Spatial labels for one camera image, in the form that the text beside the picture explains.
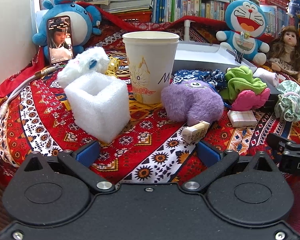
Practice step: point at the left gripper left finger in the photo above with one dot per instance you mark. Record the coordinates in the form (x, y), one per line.
(78, 162)

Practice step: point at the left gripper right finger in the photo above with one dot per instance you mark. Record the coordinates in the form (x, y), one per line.
(217, 163)

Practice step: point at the small beige eraser block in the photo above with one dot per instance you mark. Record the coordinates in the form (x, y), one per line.
(195, 133)

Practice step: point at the pink plaid tissue pack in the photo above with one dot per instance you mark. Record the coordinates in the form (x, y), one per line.
(242, 118)

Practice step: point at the green checked scrunchie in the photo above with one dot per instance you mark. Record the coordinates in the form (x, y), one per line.
(288, 104)

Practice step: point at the white foam block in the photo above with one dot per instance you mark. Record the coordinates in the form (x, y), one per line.
(100, 105)

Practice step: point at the purple fluffy plush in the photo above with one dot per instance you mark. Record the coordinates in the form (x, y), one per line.
(192, 102)

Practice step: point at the green and pink bow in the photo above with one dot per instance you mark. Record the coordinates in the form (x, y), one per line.
(244, 91)

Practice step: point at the white pink towel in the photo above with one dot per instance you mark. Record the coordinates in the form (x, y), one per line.
(267, 76)

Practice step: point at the blue patterned scrunchie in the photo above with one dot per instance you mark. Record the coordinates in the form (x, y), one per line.
(215, 78)

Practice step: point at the white fluffy plush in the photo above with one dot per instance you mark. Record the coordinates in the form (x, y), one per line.
(93, 59)

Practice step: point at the gold sequin bow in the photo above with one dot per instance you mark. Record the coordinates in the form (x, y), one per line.
(113, 67)

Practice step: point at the brown haired doll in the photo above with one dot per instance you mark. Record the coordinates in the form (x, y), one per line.
(284, 53)

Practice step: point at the black binder clip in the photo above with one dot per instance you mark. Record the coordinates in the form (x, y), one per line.
(238, 56)

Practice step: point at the white shallow box tray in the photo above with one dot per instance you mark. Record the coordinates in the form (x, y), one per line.
(209, 57)

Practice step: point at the white paper cup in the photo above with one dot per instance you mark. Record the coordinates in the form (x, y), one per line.
(150, 57)

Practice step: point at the smartphone with lit screen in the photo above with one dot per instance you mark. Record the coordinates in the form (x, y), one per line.
(59, 39)

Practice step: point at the white pvc pipe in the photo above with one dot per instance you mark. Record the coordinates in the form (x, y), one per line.
(187, 24)

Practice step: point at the Doraemon plush toy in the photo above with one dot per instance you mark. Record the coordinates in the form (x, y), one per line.
(246, 22)

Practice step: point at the blue round plush toy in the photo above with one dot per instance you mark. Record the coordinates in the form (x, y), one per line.
(84, 23)

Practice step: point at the row of upright books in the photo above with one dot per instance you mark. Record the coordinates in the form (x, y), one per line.
(173, 10)

